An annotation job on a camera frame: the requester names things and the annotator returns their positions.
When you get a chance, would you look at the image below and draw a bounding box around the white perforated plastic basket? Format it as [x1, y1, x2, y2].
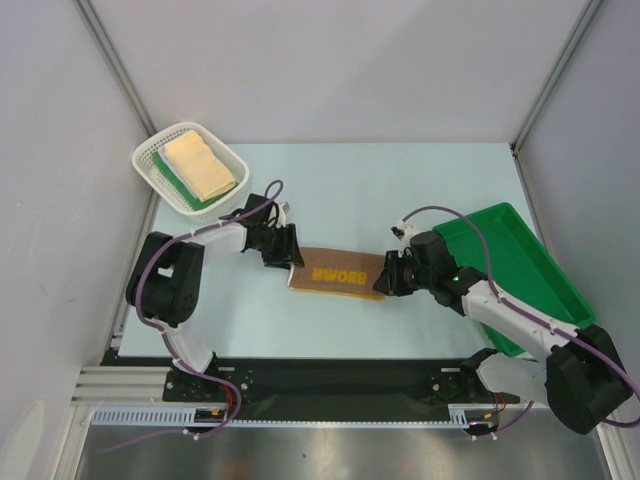
[132, 122, 250, 223]

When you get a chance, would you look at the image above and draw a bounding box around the yellow cloth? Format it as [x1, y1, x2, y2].
[164, 130, 236, 201]

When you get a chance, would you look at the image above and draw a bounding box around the left aluminium frame post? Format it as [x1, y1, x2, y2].
[72, 0, 157, 137]

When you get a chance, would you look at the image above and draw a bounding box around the green microfiber towel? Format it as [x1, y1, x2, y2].
[152, 152, 221, 211]

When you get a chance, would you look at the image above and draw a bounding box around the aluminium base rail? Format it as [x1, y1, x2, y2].
[69, 364, 174, 407]

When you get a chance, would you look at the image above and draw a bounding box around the right aluminium frame post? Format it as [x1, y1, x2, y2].
[509, 0, 609, 151]

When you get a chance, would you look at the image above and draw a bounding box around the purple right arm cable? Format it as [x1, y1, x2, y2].
[402, 205, 640, 441]

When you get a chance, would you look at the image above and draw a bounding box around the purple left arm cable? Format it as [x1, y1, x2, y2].
[94, 178, 289, 454]

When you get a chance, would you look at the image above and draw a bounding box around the light blue cloth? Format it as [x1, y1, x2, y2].
[157, 145, 199, 200]

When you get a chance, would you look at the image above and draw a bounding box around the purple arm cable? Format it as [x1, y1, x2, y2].
[94, 178, 289, 454]
[402, 205, 640, 441]

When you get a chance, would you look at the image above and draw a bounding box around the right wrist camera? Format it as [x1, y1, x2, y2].
[391, 220, 419, 248]

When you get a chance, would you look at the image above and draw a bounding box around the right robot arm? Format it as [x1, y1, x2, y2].
[373, 226, 639, 434]

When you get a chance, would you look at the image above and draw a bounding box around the grey slotted cable duct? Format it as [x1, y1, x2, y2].
[92, 405, 498, 430]

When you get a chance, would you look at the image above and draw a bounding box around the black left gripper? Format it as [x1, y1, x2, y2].
[253, 224, 304, 271]

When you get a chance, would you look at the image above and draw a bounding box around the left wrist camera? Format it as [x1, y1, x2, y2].
[269, 202, 290, 228]

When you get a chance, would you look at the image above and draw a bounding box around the brown patterned cloth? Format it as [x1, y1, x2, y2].
[288, 247, 385, 300]

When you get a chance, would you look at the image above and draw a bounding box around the green plastic tray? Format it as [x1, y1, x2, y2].
[434, 203, 596, 357]

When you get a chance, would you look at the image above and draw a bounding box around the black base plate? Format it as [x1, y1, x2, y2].
[162, 355, 521, 422]

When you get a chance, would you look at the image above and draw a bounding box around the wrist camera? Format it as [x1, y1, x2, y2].
[269, 202, 290, 228]
[391, 220, 419, 248]

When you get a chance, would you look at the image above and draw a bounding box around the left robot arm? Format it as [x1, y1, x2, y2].
[125, 194, 304, 400]

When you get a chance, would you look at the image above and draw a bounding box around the aluminium frame post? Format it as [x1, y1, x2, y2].
[72, 0, 157, 137]
[509, 0, 609, 151]

